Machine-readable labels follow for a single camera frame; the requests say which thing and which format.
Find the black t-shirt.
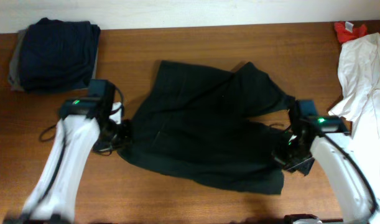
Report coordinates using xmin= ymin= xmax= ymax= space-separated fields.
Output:
xmin=118 ymin=60 xmax=295 ymax=195

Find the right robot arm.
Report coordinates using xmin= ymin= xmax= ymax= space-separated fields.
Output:
xmin=273 ymin=119 xmax=380 ymax=223

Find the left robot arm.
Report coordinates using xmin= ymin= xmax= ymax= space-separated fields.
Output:
xmin=3 ymin=100 xmax=124 ymax=223

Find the folded navy garment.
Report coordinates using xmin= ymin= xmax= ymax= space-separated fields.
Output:
xmin=19 ymin=17 xmax=101 ymax=93

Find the folded grey garment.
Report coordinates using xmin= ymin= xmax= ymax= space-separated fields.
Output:
xmin=7 ymin=29 xmax=88 ymax=94

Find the white garment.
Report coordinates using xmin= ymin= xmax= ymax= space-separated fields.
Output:
xmin=328 ymin=33 xmax=380 ymax=223

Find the red garment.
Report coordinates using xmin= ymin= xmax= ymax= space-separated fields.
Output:
xmin=334 ymin=22 xmax=368 ymax=44

